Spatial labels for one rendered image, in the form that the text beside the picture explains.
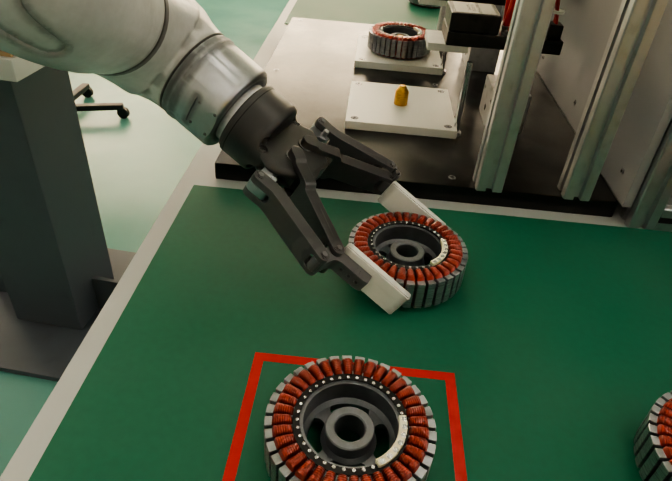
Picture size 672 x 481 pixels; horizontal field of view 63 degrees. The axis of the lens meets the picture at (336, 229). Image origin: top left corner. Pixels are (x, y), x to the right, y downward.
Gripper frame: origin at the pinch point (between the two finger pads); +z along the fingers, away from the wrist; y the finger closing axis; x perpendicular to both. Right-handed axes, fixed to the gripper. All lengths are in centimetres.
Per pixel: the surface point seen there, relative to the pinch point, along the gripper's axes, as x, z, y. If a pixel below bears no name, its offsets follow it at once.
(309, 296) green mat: -5.1, -4.5, 7.4
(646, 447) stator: 10.6, 18.1, 12.5
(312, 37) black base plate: -19, -32, -56
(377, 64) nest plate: -10, -18, -47
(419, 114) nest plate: -3.1, -7.2, -29.8
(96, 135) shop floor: -147, -101, -113
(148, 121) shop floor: -143, -93, -134
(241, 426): -4.2, -3.1, 21.7
